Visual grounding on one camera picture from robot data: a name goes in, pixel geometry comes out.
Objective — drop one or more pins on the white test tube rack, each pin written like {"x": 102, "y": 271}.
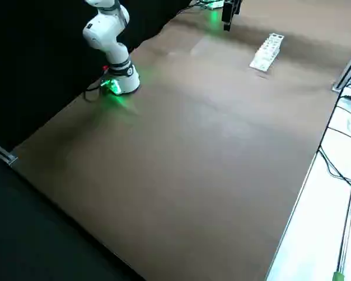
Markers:
{"x": 263, "y": 60}

